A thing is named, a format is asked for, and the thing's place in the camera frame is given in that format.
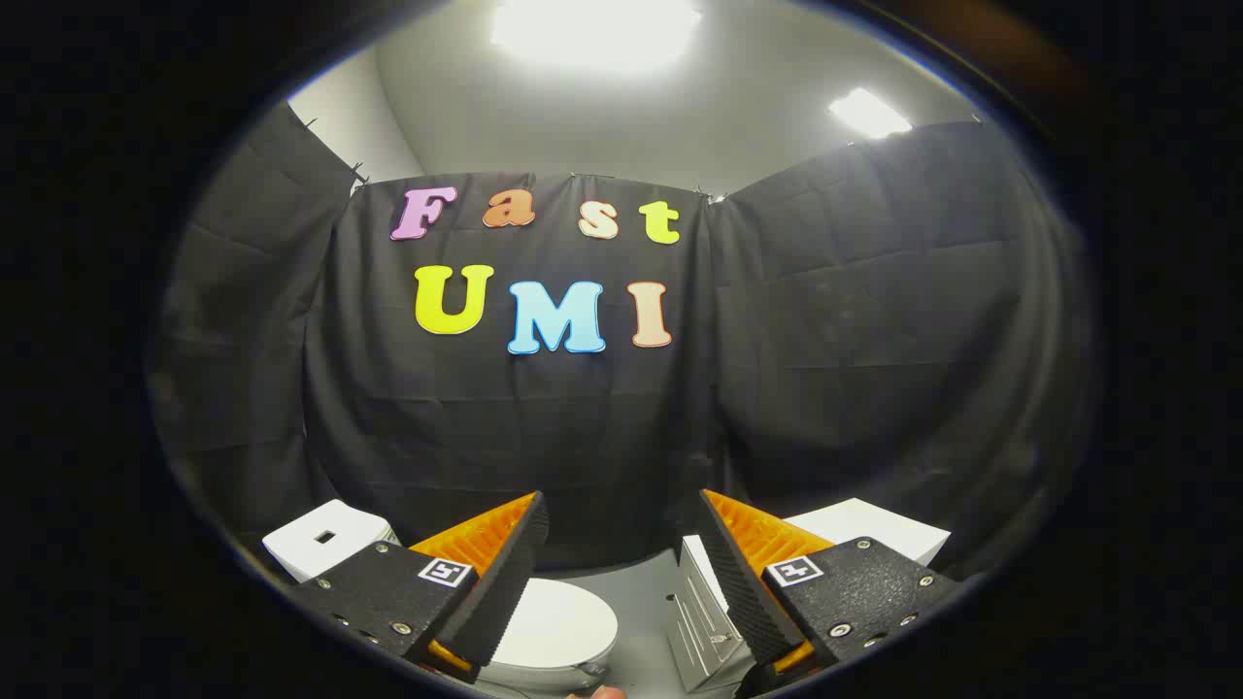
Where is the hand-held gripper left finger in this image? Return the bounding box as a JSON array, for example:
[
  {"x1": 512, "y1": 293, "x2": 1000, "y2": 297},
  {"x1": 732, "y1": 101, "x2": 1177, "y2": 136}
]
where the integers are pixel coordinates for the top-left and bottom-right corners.
[{"x1": 289, "y1": 490, "x2": 551, "y2": 685}]

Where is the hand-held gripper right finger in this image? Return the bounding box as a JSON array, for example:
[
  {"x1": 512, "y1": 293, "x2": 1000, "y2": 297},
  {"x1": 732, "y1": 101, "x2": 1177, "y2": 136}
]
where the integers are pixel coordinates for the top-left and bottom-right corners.
[{"x1": 694, "y1": 488, "x2": 964, "y2": 699}]

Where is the white toilet lid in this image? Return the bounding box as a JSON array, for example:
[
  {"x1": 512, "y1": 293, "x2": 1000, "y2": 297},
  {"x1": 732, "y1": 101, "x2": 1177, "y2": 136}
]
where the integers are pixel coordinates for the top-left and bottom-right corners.
[{"x1": 481, "y1": 578, "x2": 620, "y2": 673}]

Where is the white toilet body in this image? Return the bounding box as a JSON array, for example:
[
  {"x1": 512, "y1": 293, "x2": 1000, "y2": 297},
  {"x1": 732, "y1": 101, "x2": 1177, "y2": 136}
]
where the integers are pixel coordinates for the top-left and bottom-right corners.
[{"x1": 262, "y1": 499, "x2": 622, "y2": 695}]

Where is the grey metal cabinet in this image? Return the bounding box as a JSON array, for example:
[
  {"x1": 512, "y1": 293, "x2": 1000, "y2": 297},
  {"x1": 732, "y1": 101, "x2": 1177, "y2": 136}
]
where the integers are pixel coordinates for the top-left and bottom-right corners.
[{"x1": 668, "y1": 498, "x2": 953, "y2": 693}]

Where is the black backdrop cloth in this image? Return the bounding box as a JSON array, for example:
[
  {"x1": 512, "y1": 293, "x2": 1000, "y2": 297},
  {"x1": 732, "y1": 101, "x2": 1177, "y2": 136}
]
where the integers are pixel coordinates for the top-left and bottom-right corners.
[{"x1": 146, "y1": 102, "x2": 1103, "y2": 583}]

